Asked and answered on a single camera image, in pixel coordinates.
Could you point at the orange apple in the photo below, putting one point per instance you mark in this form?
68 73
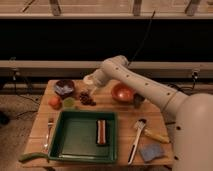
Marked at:
55 102

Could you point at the wooden table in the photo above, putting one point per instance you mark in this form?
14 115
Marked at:
126 117

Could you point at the orange bowl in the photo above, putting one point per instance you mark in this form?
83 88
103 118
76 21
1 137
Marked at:
122 93

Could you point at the green plastic tray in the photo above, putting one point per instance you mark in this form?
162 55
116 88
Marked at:
75 138

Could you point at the bunch of dark grapes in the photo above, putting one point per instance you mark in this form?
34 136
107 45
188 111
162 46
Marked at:
85 99

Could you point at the green chili pepper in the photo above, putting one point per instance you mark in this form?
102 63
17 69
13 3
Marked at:
31 156

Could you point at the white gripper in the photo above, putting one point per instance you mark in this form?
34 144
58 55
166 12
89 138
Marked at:
92 89

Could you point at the silver fork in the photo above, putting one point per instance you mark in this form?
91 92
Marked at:
49 127

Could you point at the dark bowl with blue cloth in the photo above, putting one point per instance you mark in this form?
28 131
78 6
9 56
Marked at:
64 88

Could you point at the small green plastic cup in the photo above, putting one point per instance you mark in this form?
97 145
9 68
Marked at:
68 102

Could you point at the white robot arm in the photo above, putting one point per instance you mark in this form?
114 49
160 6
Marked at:
193 135

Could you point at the blue sponge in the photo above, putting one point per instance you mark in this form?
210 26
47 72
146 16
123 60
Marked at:
151 152

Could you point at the dark metal cup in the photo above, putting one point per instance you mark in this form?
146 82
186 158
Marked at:
138 100

